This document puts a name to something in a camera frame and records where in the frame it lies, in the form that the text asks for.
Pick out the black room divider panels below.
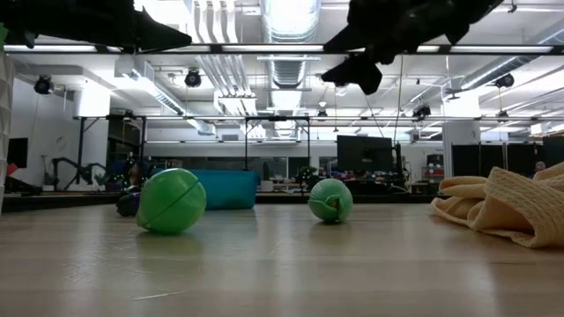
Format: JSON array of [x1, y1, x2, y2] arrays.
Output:
[[450, 135, 564, 180]]

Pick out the yellow cloth towel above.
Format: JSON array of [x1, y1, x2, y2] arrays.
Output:
[[430, 161, 564, 248]]

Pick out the blue plastic tupperware container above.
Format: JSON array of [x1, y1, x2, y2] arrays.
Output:
[[152, 168, 260, 211]]

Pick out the white column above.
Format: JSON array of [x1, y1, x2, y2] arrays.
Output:
[[442, 94, 482, 180]]

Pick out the silver ceiling duct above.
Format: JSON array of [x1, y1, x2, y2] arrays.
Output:
[[259, 0, 323, 89]]

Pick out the dark wall screen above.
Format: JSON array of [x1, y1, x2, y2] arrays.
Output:
[[6, 136, 29, 169]]

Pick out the smooth green toy ball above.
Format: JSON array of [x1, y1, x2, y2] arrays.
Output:
[[135, 167, 207, 234]]

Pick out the green ribbed toy corn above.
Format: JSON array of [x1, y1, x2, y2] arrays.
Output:
[[307, 177, 355, 224]]

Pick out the purple toy eggplant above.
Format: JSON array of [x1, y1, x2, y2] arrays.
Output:
[[115, 191, 142, 217]]

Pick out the black monitor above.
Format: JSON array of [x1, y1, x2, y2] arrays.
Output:
[[336, 134, 395, 173]]

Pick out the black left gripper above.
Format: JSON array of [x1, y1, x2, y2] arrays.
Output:
[[94, 0, 193, 55]]

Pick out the black overhead crossbeam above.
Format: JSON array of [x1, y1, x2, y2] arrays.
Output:
[[0, 42, 564, 55]]

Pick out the black background rig frame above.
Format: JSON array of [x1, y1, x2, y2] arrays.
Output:
[[72, 114, 564, 197]]

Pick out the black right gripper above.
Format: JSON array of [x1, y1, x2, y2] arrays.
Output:
[[320, 0, 446, 96]]

